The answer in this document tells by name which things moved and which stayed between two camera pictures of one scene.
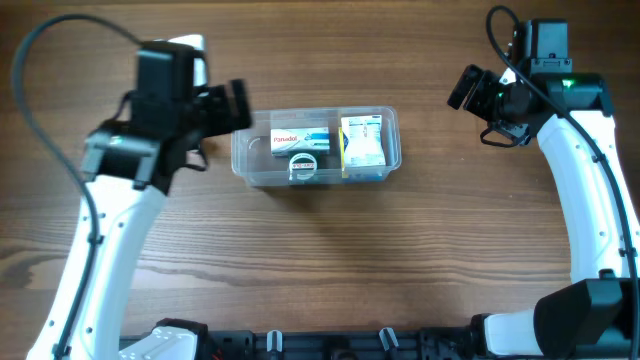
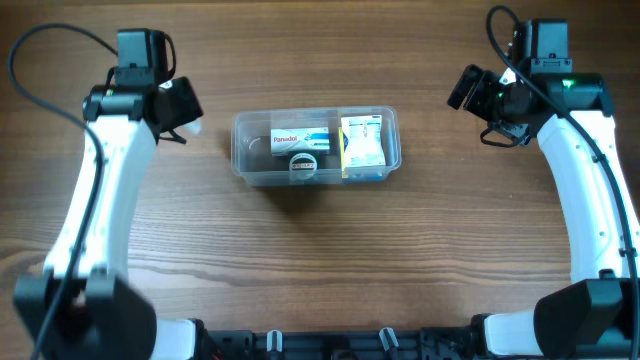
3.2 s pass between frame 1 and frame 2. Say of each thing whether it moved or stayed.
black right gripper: stayed
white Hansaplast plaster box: stayed
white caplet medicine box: stayed
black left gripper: moved
